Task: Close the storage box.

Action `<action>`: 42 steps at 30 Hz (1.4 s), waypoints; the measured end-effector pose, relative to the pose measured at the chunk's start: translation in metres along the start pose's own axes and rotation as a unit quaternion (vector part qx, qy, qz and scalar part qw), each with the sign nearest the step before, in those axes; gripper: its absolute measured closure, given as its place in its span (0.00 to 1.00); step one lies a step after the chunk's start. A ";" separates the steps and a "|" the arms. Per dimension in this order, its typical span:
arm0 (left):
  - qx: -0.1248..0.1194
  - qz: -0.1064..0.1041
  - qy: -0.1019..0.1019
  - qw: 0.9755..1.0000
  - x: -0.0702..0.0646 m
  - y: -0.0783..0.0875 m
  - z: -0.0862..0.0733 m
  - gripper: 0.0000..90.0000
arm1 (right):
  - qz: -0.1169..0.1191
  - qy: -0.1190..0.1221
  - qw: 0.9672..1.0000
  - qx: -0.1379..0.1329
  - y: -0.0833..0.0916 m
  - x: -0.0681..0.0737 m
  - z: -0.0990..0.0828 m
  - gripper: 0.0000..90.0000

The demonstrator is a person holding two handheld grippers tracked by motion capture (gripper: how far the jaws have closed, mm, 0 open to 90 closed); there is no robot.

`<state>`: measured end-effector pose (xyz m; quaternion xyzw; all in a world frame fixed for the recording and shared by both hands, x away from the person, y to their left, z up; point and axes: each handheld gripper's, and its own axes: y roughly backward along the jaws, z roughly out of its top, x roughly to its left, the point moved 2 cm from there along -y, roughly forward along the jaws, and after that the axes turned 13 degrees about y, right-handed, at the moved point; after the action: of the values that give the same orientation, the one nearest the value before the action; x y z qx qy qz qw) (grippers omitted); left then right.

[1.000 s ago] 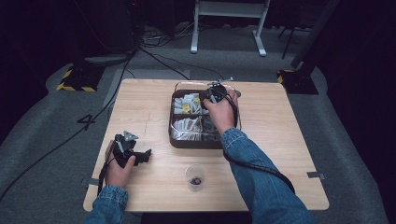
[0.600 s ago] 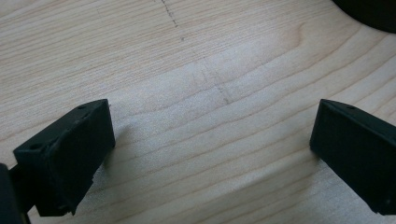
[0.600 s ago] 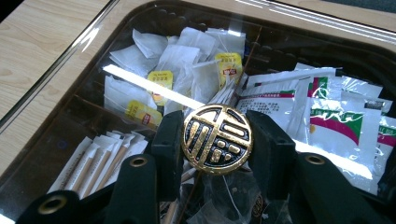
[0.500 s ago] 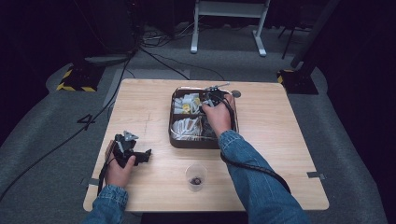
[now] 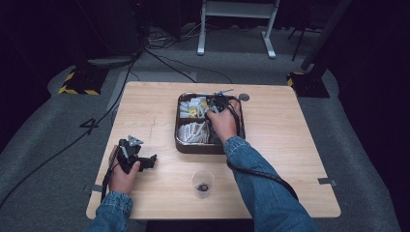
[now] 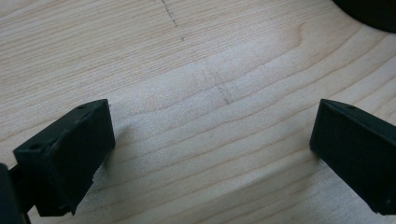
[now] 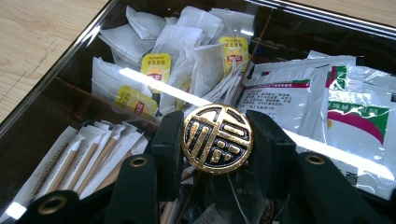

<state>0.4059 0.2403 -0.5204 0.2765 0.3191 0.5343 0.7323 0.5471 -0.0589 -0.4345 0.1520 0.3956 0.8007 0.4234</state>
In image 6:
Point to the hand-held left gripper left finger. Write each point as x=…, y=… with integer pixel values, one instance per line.
x=67, y=158

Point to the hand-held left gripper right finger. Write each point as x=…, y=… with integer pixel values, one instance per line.
x=358, y=155

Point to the black rounded flat object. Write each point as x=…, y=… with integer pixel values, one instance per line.
x=370, y=12

